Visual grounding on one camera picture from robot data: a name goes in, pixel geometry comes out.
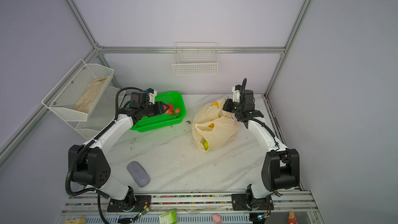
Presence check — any green plastic basket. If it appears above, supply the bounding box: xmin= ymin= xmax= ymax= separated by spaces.
xmin=130 ymin=91 xmax=187 ymax=132

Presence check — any cream banana print plastic bag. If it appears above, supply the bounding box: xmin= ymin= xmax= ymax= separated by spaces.
xmin=192 ymin=99 xmax=239 ymax=152

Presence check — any yellow fake lemon with leaves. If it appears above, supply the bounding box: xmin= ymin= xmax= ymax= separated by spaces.
xmin=202 ymin=140 xmax=209 ymax=150

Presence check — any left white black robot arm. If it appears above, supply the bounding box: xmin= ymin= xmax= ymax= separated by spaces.
xmin=65 ymin=87 xmax=170 ymax=201

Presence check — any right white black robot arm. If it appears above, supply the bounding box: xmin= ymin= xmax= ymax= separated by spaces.
xmin=223 ymin=86 xmax=300 ymax=210

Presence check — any beige cloth in shelf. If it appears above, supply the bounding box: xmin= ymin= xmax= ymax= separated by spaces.
xmin=73 ymin=76 xmax=109 ymax=114

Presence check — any grey oval sponge pad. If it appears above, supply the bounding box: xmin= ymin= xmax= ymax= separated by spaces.
xmin=126 ymin=161 xmax=150 ymax=188

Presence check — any green small box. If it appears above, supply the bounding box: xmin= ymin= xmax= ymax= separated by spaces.
xmin=159 ymin=209 xmax=178 ymax=224

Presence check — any pink small toy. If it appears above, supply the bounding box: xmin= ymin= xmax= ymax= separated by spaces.
xmin=211 ymin=214 xmax=222 ymax=224

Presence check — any red yellow figurine toy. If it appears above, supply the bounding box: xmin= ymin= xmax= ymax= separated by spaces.
xmin=287 ymin=211 xmax=298 ymax=224

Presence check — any beige toy at front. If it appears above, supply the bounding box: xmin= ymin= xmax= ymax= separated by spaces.
xmin=64 ymin=216 xmax=86 ymax=224

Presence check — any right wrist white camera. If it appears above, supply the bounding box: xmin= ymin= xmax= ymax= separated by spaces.
xmin=232 ymin=85 xmax=242 ymax=103

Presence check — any wrist white camera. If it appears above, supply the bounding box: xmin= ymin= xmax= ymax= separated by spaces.
xmin=146 ymin=88 xmax=157 ymax=104
xmin=232 ymin=85 xmax=242 ymax=103

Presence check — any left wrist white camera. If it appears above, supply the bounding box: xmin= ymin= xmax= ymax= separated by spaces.
xmin=146 ymin=88 xmax=157 ymax=104

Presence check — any lower white mesh wall shelf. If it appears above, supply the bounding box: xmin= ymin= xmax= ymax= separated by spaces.
xmin=67 ymin=86 xmax=119 ymax=140

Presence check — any white mesh wall shelf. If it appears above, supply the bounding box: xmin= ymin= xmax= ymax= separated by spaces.
xmin=67 ymin=86 xmax=119 ymax=140
xmin=41 ymin=59 xmax=114 ymax=122

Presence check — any white wire wall basket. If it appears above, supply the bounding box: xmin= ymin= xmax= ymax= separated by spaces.
xmin=172 ymin=42 xmax=219 ymax=76

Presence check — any upper white mesh wall shelf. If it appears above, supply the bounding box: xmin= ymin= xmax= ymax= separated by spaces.
xmin=41 ymin=59 xmax=114 ymax=122

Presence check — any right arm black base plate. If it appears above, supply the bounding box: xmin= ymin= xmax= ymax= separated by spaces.
xmin=231 ymin=194 xmax=274 ymax=211

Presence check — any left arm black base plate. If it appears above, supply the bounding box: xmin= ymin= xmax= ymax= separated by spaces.
xmin=107 ymin=195 xmax=152 ymax=213

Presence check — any aluminium front rail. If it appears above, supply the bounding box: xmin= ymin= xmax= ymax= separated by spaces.
xmin=61 ymin=189 xmax=324 ymax=224

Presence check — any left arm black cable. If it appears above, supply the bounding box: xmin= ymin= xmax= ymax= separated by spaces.
xmin=64 ymin=86 xmax=145 ymax=224

